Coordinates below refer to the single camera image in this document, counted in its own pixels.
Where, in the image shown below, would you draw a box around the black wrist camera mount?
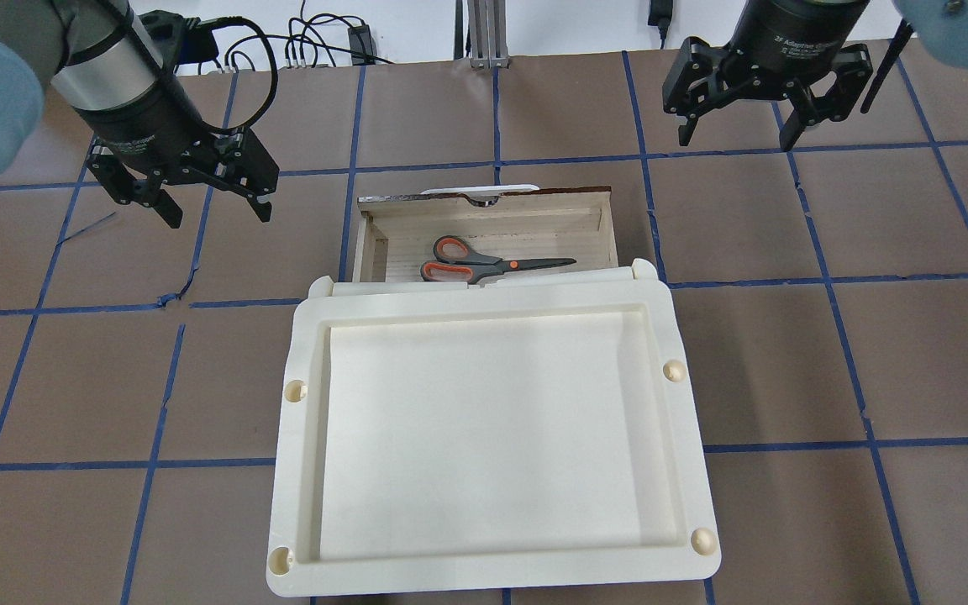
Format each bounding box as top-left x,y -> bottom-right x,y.
139,10 -> 218,68

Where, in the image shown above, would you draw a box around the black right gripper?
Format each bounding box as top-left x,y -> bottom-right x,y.
662,1 -> 872,152

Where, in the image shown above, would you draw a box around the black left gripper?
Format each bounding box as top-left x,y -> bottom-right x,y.
85,82 -> 279,229

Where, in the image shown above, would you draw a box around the aluminium frame post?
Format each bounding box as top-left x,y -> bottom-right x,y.
467,0 -> 510,70

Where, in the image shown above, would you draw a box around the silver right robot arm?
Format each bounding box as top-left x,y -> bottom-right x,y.
662,1 -> 968,152

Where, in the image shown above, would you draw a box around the black power adapter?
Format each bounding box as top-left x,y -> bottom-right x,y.
347,24 -> 379,66

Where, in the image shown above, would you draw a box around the cream plastic tray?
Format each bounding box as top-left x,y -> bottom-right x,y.
266,267 -> 723,597

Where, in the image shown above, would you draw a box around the orange grey scissors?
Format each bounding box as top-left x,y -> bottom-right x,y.
419,236 -> 576,286

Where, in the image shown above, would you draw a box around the wooden drawer with white handle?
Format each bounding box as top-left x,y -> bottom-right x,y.
347,187 -> 619,282

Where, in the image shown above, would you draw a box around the cream plastic base box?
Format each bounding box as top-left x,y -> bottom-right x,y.
306,258 -> 660,300

